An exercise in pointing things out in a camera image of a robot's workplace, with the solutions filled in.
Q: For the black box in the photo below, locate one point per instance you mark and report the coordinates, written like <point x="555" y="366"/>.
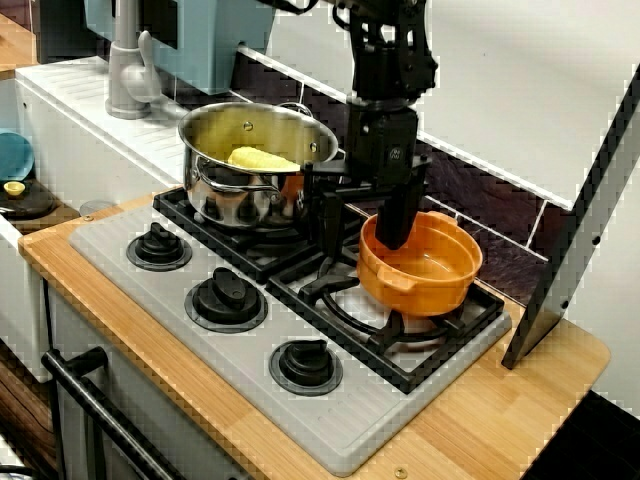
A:
<point x="60" y="30"/>

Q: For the white sink unit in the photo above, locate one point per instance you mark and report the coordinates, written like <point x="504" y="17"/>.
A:
<point x="75" y="135"/>

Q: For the small yellow cup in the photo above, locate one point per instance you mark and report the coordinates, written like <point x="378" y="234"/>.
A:
<point x="14" y="188"/>

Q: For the grey stove top panel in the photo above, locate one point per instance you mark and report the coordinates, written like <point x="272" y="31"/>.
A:
<point x="320" y="425"/>

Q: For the stainless steel pot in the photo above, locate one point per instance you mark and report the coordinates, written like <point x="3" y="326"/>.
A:
<point x="235" y="195"/>

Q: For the white oven front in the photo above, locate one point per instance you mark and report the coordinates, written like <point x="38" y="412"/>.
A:
<point x="165" y="400"/>

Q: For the dark brown lid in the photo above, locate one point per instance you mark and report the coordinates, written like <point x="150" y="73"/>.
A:
<point x="35" y="205"/>

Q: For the teal plate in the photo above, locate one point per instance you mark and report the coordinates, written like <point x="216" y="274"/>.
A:
<point x="15" y="155"/>

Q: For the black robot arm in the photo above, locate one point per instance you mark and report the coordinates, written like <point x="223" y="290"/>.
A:
<point x="390" y="60"/>

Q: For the grey toy faucet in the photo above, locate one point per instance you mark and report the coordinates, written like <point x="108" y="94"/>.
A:
<point x="127" y="75"/>

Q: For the wooden countertop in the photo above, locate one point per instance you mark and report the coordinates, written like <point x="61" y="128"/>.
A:
<point x="500" y="415"/>

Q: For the black stove knob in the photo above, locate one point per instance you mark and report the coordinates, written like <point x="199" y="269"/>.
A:
<point x="227" y="297"/>
<point x="306" y="365"/>
<point x="157" y="245"/>

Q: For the orange plastic pot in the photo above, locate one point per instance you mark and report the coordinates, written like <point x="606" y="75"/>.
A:
<point x="430" y="295"/>

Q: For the yellow corn cob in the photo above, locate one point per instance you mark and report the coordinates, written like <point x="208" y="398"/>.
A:
<point x="260" y="159"/>

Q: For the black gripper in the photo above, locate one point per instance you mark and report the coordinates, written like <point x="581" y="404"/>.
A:
<point x="380" y="145"/>

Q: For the grey round drain disc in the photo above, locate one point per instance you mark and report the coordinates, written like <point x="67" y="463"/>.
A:
<point x="96" y="205"/>

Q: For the teal plastic box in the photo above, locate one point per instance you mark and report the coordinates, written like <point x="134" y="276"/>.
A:
<point x="215" y="45"/>

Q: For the black and white side panel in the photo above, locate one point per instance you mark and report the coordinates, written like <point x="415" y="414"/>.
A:
<point x="555" y="280"/>

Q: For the black burner grate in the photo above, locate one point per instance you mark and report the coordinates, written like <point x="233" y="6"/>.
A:
<point x="400" y="370"/>
<point x="240" y="240"/>

